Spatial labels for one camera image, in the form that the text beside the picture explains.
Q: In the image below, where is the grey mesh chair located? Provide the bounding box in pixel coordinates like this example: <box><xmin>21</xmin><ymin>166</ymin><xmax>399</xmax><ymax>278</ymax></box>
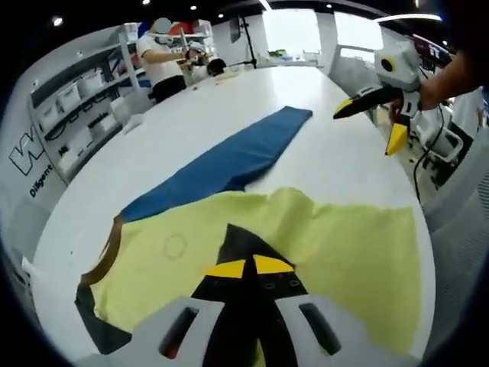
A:
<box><xmin>419</xmin><ymin>145</ymin><xmax>489</xmax><ymax>360</ymax></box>

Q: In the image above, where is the black tripod stand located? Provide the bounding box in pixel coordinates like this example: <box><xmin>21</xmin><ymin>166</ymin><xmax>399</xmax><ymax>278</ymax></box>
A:
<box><xmin>228</xmin><ymin>13</ymin><xmax>261</xmax><ymax>70</ymax></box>

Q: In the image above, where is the white office chair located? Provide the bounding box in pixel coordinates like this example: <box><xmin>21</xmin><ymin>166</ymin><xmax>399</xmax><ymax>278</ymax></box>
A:
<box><xmin>412</xmin><ymin>113</ymin><xmax>465</xmax><ymax>162</ymax></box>

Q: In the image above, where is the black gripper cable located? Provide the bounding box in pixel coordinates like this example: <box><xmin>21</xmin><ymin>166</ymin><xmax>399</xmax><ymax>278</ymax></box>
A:
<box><xmin>414</xmin><ymin>106</ymin><xmax>446</xmax><ymax>204</ymax></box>

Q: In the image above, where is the white storage bin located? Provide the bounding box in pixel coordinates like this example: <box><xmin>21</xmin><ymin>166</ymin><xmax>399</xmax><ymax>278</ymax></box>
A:
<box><xmin>57</xmin><ymin>86</ymin><xmax>82</xmax><ymax>110</ymax></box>
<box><xmin>37</xmin><ymin>102</ymin><xmax>59</xmax><ymax>128</ymax></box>
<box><xmin>78</xmin><ymin>72</ymin><xmax>105</xmax><ymax>95</ymax></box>

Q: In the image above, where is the grey metal shelf rack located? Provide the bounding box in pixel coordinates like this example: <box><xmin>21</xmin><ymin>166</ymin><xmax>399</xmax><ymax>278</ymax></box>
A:
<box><xmin>28</xmin><ymin>22</ymin><xmax>154</xmax><ymax>185</ymax></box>

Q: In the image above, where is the yellow blue grey garment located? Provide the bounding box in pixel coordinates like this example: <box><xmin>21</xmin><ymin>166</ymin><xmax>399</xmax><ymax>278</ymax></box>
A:
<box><xmin>74</xmin><ymin>106</ymin><xmax>418</xmax><ymax>367</ymax></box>

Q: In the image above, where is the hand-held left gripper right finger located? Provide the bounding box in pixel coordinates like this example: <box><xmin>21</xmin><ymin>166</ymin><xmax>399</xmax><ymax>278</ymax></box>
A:
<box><xmin>251</xmin><ymin>254</ymin><xmax>421</xmax><ymax>367</ymax></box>

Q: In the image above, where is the person's right hand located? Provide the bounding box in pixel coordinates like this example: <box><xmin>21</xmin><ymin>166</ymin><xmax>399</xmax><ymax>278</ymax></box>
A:
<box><xmin>418</xmin><ymin>71</ymin><xmax>452</xmax><ymax>112</ymax></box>

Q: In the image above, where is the white crumpled cloth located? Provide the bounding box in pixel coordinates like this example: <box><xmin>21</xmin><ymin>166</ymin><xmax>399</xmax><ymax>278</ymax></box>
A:
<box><xmin>124</xmin><ymin>114</ymin><xmax>144</xmax><ymax>133</ymax></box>

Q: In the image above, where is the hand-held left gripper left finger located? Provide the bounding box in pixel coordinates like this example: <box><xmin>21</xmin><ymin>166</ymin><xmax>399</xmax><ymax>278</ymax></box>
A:
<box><xmin>82</xmin><ymin>258</ymin><xmax>248</xmax><ymax>367</ymax></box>

